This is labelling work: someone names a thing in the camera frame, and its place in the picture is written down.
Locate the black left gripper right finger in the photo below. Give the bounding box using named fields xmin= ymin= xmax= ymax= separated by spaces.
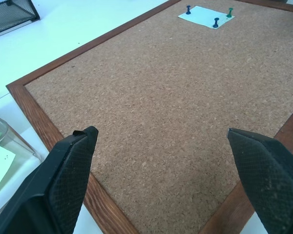
xmin=227 ymin=127 xmax=293 ymax=234

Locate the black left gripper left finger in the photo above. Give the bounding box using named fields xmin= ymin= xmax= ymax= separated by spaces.
xmin=0 ymin=125 xmax=99 ymax=234

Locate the wood-framed cork board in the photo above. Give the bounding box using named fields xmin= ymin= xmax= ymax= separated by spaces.
xmin=5 ymin=0 xmax=293 ymax=234

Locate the white paper note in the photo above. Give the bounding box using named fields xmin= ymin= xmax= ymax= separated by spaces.
xmin=177 ymin=5 xmax=235 ymax=30

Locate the clear plastic container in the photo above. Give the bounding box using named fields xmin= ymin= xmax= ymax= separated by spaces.
xmin=0 ymin=112 xmax=45 ymax=203

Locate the white paper sheet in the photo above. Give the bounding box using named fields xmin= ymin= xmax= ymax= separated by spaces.
xmin=0 ymin=145 xmax=17 ymax=195

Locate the black mesh metal basket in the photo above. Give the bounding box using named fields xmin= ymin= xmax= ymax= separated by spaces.
xmin=0 ymin=0 xmax=41 ymax=38

